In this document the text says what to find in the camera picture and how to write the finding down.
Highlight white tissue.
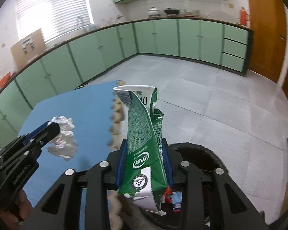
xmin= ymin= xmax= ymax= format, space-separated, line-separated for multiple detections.
xmin=47 ymin=116 xmax=78 ymax=161

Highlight green white milk carton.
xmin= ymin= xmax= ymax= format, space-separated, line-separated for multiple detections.
xmin=114 ymin=85 xmax=168 ymax=216

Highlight green lower kitchen cabinets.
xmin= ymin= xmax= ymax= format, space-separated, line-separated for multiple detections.
xmin=0 ymin=17 xmax=253 ymax=148

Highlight person's left hand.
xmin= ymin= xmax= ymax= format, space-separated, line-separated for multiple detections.
xmin=0 ymin=189 xmax=33 ymax=229

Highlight colourful snack wrapper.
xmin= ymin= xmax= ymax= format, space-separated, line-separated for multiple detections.
xmin=164 ymin=187 xmax=183 ymax=212

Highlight orange plastic basin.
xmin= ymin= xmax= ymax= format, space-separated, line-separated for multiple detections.
xmin=0 ymin=72 xmax=11 ymax=88

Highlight blue table cloth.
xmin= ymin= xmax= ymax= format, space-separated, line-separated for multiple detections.
xmin=19 ymin=80 xmax=117 ymax=206

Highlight brown cardboard box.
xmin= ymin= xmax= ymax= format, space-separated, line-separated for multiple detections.
xmin=11 ymin=29 xmax=47 ymax=70

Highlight chrome sink faucet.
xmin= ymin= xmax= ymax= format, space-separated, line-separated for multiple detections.
xmin=76 ymin=16 xmax=85 ymax=30

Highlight window blinds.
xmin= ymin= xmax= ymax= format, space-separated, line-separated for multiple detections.
xmin=15 ymin=0 xmax=94 ymax=43

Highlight brown wooden door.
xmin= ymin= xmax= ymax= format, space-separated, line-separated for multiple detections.
xmin=249 ymin=0 xmax=288 ymax=100

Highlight white cooking pot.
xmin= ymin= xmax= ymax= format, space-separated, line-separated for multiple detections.
xmin=148 ymin=7 xmax=160 ymax=18

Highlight black wok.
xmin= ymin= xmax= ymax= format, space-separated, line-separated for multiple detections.
xmin=164 ymin=7 xmax=179 ymax=17

